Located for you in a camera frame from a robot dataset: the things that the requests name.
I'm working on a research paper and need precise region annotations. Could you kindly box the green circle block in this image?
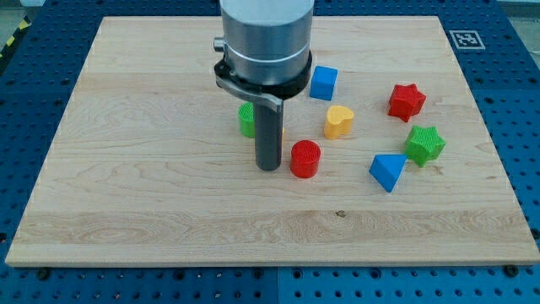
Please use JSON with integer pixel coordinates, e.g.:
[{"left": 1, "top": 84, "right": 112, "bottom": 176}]
[{"left": 237, "top": 102, "right": 255, "bottom": 138}]

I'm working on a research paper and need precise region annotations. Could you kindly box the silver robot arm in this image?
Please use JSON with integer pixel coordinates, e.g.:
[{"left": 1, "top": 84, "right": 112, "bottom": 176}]
[{"left": 213, "top": 0, "right": 314, "bottom": 86}]

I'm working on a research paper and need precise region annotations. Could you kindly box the red cylinder block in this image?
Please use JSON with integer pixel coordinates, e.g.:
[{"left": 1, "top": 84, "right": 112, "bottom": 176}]
[{"left": 289, "top": 140, "right": 321, "bottom": 178}]

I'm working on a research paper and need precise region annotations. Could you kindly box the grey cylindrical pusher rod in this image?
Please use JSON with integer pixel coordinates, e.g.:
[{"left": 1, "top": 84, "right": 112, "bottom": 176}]
[{"left": 254, "top": 104, "right": 283, "bottom": 171}]

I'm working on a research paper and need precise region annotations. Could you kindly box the yellow heart block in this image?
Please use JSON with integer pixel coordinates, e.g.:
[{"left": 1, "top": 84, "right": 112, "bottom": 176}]
[{"left": 324, "top": 106, "right": 354, "bottom": 139}]

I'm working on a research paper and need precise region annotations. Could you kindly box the blue cube block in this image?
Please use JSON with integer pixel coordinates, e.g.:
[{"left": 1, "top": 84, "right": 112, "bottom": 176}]
[{"left": 310, "top": 66, "right": 338, "bottom": 100}]

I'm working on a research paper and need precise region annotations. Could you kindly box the wooden board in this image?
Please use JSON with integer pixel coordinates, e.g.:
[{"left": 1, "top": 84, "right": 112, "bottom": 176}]
[{"left": 6, "top": 16, "right": 539, "bottom": 268}]

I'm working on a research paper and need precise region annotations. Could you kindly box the blue triangle block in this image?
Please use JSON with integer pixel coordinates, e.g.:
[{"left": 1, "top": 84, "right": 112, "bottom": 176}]
[{"left": 369, "top": 154, "right": 407, "bottom": 193}]

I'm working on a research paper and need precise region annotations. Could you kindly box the red star block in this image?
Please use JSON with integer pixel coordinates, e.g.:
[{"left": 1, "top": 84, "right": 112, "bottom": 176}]
[{"left": 387, "top": 84, "right": 426, "bottom": 122}]

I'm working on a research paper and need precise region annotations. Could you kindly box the green star block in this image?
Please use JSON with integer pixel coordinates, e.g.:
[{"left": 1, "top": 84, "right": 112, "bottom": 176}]
[{"left": 404, "top": 125, "right": 446, "bottom": 167}]

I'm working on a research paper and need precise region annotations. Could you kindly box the white fiducial marker tag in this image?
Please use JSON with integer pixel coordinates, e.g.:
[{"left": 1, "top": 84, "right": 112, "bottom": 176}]
[{"left": 449, "top": 30, "right": 485, "bottom": 50}]

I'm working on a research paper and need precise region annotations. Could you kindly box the black tool mounting bracket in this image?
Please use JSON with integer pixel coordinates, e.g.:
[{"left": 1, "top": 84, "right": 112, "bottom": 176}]
[{"left": 213, "top": 52, "right": 312, "bottom": 112}]

